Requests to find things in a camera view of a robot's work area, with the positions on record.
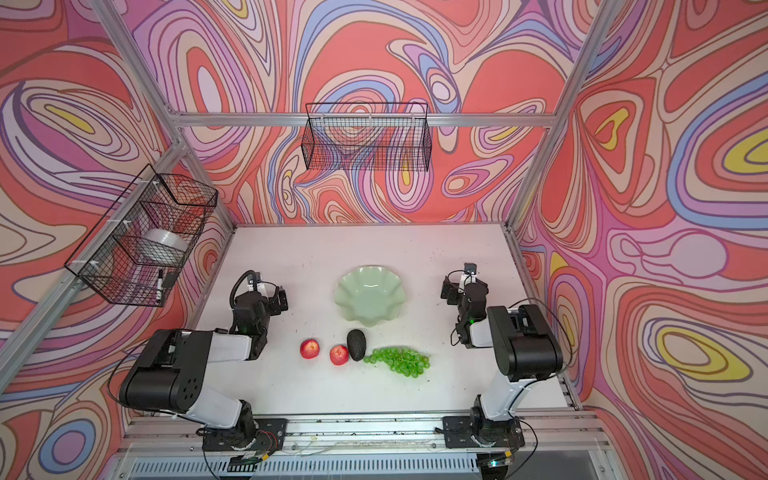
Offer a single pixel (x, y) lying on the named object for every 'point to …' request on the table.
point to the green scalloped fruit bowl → (370, 295)
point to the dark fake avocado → (357, 344)
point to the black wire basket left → (138, 249)
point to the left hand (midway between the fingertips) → (269, 287)
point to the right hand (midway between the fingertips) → (462, 282)
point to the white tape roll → (167, 237)
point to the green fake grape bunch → (406, 361)
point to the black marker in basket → (159, 291)
